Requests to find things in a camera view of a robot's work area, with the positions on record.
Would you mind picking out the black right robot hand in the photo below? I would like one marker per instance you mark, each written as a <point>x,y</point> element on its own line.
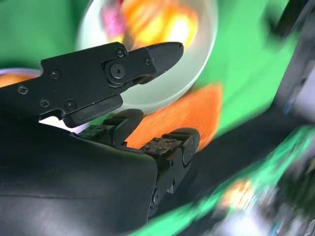
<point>73,177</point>

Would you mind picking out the orange striped croissant bread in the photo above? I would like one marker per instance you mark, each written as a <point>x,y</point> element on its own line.
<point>162,22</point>
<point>12,79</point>

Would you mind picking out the pale grey round bowl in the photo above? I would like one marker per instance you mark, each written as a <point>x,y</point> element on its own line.
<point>172,83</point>

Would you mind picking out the orange wicker rectangular basket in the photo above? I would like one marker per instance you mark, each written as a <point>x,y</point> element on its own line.
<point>192,115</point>

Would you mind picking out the magenta pink cake slice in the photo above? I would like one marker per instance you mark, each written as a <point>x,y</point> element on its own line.
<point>112,22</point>

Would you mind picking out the green tablecloth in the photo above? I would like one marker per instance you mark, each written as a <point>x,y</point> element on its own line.
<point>29,29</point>

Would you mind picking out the grey metal frame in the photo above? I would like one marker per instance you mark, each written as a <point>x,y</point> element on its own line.
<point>300,86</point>

